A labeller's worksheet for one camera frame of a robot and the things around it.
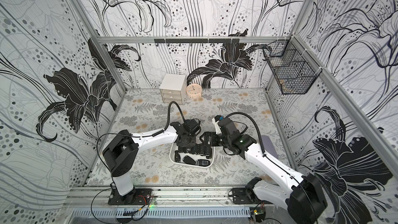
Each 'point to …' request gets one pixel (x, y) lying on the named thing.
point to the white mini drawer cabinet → (173, 88)
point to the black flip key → (208, 152)
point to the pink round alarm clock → (194, 90)
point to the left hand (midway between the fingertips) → (191, 145)
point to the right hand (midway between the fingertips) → (208, 136)
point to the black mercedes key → (177, 157)
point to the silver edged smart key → (202, 163)
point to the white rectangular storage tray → (192, 152)
